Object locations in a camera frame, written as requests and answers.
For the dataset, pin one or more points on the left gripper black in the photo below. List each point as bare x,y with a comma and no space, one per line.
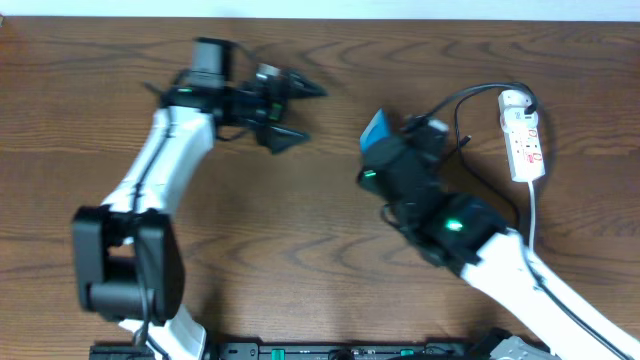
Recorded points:
273,106

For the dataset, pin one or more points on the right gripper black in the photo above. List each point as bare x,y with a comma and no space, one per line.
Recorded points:
382,157

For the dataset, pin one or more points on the blue Galaxy smartphone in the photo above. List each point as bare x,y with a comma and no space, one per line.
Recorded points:
377,129

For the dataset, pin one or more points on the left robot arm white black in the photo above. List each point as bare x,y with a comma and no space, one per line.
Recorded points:
127,262

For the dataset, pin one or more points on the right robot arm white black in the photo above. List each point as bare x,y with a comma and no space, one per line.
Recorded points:
470,238

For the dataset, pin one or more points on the white power strip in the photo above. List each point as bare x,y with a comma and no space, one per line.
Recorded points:
522,140

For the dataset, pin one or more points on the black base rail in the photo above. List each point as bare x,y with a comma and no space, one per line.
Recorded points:
508,349

